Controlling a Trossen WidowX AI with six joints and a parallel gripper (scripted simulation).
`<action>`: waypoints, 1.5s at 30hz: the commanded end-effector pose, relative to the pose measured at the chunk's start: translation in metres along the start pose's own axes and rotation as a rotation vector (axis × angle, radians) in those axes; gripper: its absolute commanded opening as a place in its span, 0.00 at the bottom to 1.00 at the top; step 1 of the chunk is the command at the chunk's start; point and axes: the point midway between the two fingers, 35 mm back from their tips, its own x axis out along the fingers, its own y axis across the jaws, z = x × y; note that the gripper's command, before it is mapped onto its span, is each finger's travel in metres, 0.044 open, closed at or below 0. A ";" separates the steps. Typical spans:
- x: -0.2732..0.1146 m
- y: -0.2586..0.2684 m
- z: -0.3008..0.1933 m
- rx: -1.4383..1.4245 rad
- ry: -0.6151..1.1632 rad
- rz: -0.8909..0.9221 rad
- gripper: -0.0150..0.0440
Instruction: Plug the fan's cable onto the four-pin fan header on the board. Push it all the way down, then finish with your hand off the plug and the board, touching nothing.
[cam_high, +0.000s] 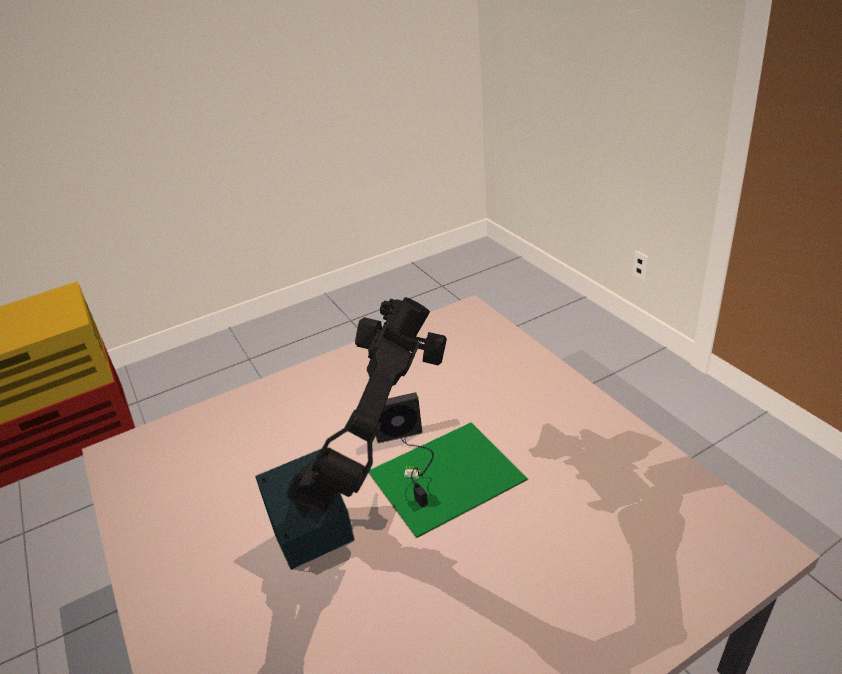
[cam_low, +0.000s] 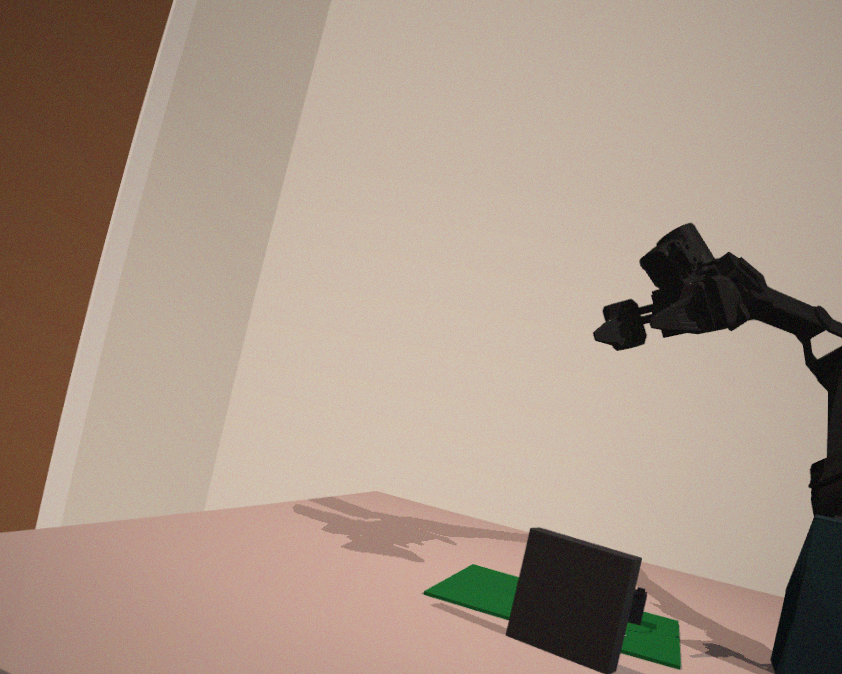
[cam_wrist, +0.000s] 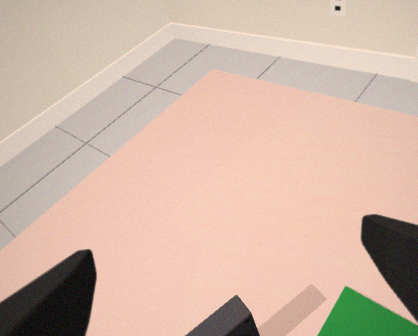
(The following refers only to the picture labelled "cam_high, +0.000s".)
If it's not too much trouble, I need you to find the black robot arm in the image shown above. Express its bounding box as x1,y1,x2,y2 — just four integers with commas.
286,297,430,516

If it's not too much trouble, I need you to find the black cable with plug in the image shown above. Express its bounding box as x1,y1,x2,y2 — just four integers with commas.
399,434,434,508

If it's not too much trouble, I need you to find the green circuit board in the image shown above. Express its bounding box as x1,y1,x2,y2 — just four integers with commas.
368,422,527,538

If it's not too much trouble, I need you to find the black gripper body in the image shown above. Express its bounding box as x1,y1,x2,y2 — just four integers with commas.
355,317,447,365

